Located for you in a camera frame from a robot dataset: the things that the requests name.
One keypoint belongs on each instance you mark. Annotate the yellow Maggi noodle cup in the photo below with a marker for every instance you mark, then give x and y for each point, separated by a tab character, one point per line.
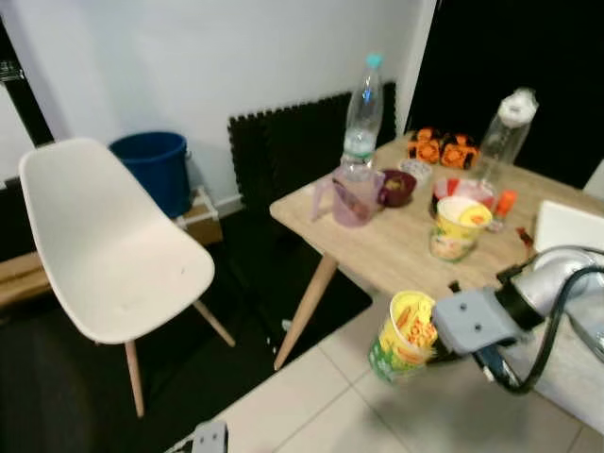
401	335
458	231

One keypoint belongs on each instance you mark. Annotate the wooden dining table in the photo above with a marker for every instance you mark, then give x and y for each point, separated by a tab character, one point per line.
396	245

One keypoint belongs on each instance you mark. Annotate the small orange bottle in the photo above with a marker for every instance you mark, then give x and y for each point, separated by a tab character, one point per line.
504	208

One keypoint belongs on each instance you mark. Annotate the white lidded food container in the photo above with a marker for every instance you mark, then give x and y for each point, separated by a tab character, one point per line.
571	226

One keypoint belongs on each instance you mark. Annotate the pink bowl with food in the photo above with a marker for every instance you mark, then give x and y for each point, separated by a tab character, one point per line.
462	189

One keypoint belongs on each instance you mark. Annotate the maroon small bowl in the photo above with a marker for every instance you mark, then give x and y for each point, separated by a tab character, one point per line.
398	189

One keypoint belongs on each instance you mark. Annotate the small clear glass dish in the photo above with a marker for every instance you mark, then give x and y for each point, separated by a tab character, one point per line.
415	172

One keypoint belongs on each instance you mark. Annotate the purple plastic measuring jug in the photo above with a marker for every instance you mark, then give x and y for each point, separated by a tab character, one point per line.
354	200

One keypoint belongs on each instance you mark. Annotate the clear bottle with white lid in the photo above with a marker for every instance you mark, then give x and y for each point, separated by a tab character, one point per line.
505	137

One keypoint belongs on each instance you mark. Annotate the clear teal-capped water bottle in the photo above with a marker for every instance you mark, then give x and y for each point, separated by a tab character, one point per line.
362	123

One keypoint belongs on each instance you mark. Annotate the black foam puzzle mat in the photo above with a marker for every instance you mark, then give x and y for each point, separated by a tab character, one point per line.
283	142

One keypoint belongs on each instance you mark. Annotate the black door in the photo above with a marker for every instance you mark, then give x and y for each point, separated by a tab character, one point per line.
510	57

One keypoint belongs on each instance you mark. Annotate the dark blue plastic bucket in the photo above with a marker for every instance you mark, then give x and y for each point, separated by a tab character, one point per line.
151	175

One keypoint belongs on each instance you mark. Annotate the white plastic chair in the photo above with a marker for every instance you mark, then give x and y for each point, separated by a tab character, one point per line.
113	245

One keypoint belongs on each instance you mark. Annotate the wooden plank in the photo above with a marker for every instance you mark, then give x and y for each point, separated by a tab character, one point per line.
19	278

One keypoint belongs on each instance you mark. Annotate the black flat panel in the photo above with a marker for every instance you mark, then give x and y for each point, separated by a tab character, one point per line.
9	217

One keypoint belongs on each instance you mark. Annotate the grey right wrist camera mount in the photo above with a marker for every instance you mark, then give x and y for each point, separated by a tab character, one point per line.
477	319

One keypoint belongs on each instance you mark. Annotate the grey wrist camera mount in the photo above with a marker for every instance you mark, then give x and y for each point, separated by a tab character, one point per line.
477	319
210	439

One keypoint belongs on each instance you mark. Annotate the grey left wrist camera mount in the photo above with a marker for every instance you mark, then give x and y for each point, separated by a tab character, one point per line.
210	439

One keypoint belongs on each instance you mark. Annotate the black metal rack frame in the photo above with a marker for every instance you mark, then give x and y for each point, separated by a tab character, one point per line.
28	109

